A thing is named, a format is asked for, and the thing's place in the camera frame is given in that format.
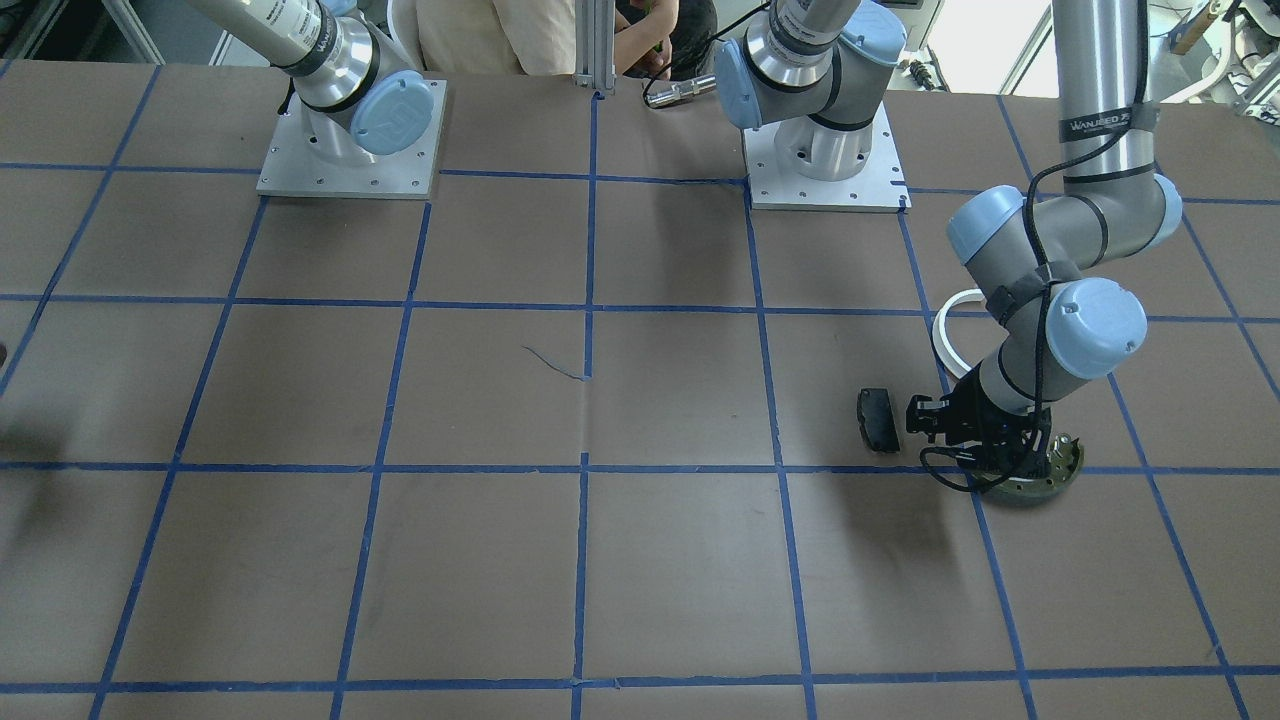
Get black brake pad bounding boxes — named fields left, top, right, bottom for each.
left=856, top=387, right=901, bottom=454

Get white curved plastic bracket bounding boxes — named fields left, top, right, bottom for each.
left=931, top=288, right=997, bottom=380

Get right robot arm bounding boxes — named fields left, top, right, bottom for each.
left=191, top=1, right=436, bottom=156

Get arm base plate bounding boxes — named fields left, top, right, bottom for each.
left=742, top=104, right=911, bottom=213
left=256, top=78, right=448, bottom=200

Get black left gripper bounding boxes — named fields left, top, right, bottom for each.
left=905, top=386, right=1051, bottom=480

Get aluminium frame post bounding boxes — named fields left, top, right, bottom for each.
left=573, top=0, right=616, bottom=99

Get olive brake shoe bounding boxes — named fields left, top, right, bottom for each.
left=982, top=433, right=1085, bottom=507

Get seated person in beige shirt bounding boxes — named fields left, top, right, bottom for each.
left=413, top=1, right=719, bottom=79

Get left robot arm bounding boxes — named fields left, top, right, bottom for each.
left=713, top=1, right=1183, bottom=493

